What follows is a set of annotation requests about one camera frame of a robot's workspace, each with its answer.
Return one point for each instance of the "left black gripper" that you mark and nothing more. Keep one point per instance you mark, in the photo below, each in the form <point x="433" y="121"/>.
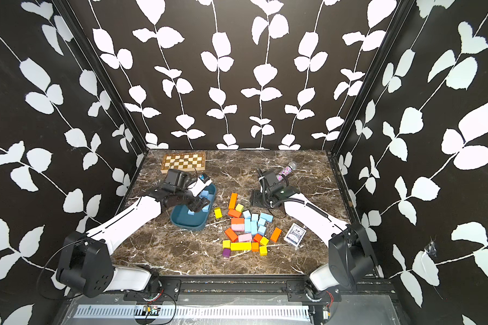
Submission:
<point x="198" y="204"/>

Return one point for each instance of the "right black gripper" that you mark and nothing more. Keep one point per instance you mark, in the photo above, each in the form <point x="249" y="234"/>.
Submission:
<point x="255" y="199"/>

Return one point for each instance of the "dark teal plastic tray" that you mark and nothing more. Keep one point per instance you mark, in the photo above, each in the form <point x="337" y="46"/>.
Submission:
<point x="183" y="218"/>

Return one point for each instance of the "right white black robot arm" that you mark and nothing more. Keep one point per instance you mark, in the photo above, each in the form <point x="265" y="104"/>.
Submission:
<point x="350" y="253"/>

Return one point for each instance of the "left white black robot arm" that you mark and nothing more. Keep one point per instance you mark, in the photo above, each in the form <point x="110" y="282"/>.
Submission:
<point x="85" y="263"/>

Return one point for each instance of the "purple glitter microphone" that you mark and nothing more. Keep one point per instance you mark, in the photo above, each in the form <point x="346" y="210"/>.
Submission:
<point x="286" y="171"/>

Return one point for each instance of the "wooden chess board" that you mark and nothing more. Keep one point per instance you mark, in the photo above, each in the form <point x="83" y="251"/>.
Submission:
<point x="189" y="162"/>

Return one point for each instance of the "lime green cube block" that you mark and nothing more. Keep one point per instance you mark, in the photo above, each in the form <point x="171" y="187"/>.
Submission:
<point x="239" y="207"/>

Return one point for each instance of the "long orange block upper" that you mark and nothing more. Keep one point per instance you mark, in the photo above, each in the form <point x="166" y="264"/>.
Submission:
<point x="233" y="201"/>

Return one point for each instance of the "orange block right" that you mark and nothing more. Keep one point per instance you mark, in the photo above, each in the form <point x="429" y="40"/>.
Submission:
<point x="275" y="235"/>

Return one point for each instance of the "small yellow block left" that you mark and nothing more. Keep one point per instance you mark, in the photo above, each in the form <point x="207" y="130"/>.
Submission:
<point x="218" y="213"/>

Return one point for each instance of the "blue playing card deck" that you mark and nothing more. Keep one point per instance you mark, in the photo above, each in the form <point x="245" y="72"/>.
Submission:
<point x="295" y="235"/>

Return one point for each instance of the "orange red block lower left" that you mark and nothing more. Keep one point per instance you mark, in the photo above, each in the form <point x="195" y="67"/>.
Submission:
<point x="233" y="237"/>

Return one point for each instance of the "long yellow block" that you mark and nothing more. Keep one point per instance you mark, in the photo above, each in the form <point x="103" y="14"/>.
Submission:
<point x="241" y="246"/>

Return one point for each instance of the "purple cube block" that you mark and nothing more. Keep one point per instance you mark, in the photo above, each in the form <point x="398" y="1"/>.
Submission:
<point x="226" y="253"/>

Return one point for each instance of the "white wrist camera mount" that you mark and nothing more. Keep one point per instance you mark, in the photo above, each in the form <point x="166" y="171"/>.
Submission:
<point x="202" y="182"/>

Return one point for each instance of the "black front rail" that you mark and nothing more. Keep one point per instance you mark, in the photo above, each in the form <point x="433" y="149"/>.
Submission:
<point x="295" y="287"/>

